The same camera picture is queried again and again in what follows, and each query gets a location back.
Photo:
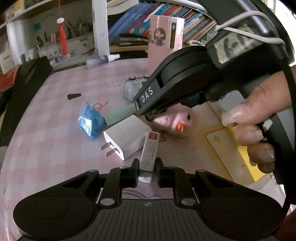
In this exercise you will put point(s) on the mint green case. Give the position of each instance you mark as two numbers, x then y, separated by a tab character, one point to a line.
119	114

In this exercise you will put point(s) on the black keyboard case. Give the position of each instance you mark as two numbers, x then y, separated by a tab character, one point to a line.
14	102

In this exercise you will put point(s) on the pink cartoon humidifier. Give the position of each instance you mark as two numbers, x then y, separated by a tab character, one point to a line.
165	37

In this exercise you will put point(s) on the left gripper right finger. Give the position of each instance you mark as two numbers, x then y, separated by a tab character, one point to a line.
179	181

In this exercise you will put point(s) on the blue foil packet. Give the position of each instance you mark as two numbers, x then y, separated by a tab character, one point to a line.
90	120

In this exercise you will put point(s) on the yellow box lid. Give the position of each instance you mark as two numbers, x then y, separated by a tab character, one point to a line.
283	118

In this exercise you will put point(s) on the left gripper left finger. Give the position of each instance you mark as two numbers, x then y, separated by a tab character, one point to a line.
115	181

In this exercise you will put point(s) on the white USB charger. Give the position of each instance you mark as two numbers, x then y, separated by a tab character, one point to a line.
126	137

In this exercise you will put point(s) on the small black cap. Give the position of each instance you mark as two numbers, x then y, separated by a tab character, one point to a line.
73	96

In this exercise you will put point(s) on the white wooden bookshelf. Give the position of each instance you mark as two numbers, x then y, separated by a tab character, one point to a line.
30	28

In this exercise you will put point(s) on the pink plush chick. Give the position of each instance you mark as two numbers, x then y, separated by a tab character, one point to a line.
178	120

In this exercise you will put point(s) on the blue spray bottle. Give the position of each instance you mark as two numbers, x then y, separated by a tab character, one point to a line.
101	60

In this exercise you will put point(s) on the white lip balm tube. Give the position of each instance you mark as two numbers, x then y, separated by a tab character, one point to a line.
148	157

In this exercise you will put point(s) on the grey toy truck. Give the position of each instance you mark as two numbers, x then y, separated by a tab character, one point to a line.
133	85

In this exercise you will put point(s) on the person's right hand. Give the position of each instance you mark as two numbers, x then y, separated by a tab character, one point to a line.
268	98

